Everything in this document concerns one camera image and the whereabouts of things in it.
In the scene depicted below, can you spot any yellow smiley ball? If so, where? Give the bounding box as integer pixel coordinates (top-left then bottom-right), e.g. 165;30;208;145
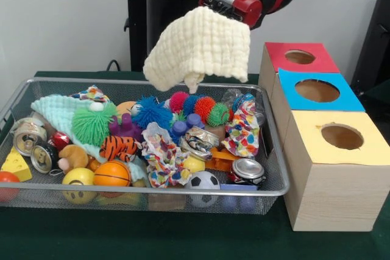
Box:
62;166;97;205

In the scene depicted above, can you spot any yellow tennis ball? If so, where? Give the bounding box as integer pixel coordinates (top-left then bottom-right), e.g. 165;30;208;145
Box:
183;155;206;174

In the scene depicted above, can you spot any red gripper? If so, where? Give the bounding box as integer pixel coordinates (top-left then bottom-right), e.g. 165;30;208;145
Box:
200;0;264;29

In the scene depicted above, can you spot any multicolour patterned cloth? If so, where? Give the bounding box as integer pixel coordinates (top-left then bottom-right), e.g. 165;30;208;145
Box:
222;99;261;159

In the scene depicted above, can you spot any small multicolour cloth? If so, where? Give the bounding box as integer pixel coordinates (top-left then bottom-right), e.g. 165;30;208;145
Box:
141;122;193;189

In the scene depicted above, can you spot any purple knobby ball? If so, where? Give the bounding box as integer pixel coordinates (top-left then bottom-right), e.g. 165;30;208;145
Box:
110;113;144;142

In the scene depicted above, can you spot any cream knitted cloth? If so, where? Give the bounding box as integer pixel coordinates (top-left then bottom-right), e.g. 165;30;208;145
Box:
143;6;252;94

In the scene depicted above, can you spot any mint green cloth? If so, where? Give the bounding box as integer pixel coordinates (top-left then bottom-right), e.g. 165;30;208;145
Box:
32;94;153;181

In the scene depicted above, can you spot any yellow cheese wedge toy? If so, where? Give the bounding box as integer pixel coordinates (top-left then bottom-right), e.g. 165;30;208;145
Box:
0;146;33;183

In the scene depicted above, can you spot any blue spiky rubber ball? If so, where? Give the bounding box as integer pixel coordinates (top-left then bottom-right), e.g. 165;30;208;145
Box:
131;96;174;130

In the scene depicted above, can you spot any clear mesh bin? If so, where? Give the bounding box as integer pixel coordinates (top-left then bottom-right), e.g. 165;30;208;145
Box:
0;77;290;215

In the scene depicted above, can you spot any red ball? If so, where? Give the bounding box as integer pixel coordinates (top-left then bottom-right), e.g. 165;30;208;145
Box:
0;171;20;203

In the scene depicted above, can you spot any green spiky rubber ball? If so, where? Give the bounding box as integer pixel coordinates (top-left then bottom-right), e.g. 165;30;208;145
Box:
72;102;119;146

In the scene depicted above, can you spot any striped tiger plush toy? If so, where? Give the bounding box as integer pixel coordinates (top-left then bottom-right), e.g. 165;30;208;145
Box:
99;135;142;162

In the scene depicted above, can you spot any crushed red drink can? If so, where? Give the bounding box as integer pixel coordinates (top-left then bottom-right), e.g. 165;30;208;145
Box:
228;158;267;186

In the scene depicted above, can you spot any wooden box with three holes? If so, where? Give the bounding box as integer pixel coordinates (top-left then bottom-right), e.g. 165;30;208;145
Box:
258;42;390;232

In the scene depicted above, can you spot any black monitor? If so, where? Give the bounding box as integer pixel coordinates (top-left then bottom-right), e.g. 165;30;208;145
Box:
350;0;390;105

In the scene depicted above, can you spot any black and white soccer ball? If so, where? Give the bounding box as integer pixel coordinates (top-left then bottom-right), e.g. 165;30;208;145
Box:
186;170;221;208

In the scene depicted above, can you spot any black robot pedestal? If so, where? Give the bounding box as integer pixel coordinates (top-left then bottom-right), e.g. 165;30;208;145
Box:
118;0;244;73

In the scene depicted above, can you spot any orange toy basketball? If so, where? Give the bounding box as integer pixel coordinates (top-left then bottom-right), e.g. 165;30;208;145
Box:
94;160;132;188

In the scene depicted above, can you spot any silver drink can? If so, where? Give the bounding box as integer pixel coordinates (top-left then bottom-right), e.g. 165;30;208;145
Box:
11;117;49;157

